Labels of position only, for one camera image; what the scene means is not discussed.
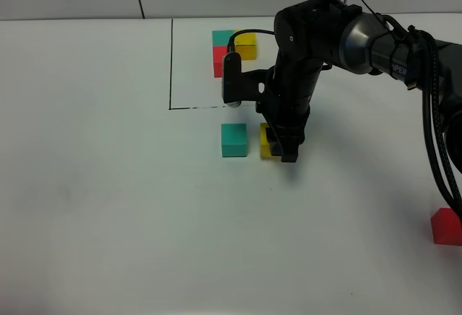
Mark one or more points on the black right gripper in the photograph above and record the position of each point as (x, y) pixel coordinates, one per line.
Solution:
(285, 104)

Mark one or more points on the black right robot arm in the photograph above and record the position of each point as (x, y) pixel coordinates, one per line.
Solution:
(317, 35)

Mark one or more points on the yellow template block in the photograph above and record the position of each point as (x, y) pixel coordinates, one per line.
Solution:
(246, 46)

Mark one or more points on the red template block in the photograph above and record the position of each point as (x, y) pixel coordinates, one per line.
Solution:
(219, 53)

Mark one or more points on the green template block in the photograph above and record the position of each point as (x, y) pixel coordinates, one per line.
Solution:
(221, 37)

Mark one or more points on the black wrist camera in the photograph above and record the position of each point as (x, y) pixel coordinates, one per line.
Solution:
(232, 92)

